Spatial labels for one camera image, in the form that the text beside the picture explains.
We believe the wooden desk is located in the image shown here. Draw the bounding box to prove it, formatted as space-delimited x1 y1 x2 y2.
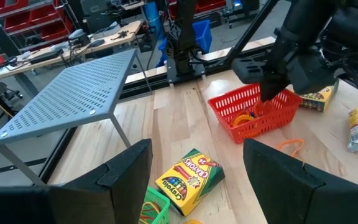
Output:
0 20 142 85

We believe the yellow rubber band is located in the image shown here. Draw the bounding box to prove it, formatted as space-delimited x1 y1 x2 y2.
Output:
140 201 160 223

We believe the orange rubber band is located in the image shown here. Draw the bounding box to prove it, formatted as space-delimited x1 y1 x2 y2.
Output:
139 213 157 224

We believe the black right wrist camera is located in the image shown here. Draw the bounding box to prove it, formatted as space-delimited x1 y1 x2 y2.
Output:
231 55 273 85

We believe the red plastic basket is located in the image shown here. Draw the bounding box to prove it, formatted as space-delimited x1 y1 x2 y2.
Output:
208 83 303 144

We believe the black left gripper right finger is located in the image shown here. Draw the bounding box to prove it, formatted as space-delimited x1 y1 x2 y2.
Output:
243 138 358 224

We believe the green plastic basket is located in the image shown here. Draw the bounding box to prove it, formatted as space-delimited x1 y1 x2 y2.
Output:
137 185 172 224

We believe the thin orange bracelet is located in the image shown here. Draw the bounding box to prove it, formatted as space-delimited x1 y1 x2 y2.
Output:
276 138 305 158

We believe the black diagonal frame strut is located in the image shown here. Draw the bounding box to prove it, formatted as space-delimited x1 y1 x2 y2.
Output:
225 0 278 65

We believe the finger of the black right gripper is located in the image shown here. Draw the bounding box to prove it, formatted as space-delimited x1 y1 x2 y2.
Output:
259 72 292 103

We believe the red bin shelf rack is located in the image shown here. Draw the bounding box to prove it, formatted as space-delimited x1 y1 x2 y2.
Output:
0 0 74 47

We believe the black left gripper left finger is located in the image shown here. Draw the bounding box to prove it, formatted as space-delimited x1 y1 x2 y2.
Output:
0 139 154 224

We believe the blue cylinder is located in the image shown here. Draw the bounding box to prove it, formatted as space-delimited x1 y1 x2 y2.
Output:
143 1 165 34

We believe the blue plastic bin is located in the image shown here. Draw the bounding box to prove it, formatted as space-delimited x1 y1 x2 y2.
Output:
157 19 213 68

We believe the Crayola crayon box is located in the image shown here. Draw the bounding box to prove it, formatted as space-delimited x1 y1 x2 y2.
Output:
298 79 340 113
155 148 226 217

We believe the red coil wristband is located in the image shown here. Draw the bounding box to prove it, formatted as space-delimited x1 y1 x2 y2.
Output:
253 99 275 118

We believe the grey perforated metal shelf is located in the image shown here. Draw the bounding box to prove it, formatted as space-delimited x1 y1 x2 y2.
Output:
0 48 152 187

